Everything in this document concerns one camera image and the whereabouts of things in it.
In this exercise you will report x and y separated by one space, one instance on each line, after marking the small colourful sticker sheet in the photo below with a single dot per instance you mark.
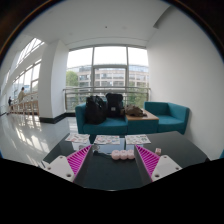
77 138

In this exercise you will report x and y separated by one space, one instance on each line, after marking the person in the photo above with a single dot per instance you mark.
9 101
21 94

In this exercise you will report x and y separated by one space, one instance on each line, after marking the group of wooden chairs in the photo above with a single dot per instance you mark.
28 107

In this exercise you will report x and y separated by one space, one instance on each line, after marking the black backpack with label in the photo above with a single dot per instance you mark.
114 105

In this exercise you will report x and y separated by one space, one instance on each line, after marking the shiny black bag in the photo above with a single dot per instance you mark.
95 110

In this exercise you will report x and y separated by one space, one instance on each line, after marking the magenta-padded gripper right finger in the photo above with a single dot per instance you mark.
165 166

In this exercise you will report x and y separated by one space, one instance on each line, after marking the pink power strip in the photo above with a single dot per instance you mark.
122 154

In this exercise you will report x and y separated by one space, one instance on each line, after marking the teal armchair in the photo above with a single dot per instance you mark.
171 118

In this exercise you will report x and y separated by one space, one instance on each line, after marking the teal sofa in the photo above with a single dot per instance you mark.
106 126

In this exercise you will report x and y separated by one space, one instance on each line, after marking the teal wood-topped side table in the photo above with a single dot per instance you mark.
142 125

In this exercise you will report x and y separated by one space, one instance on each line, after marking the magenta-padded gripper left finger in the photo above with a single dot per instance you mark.
60 166

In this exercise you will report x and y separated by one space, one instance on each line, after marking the metal balcony railing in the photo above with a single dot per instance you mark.
75 90

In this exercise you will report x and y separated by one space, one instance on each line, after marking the brown jacket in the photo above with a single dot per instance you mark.
135 111

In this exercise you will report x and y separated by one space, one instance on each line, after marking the large glass window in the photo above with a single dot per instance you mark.
106 73

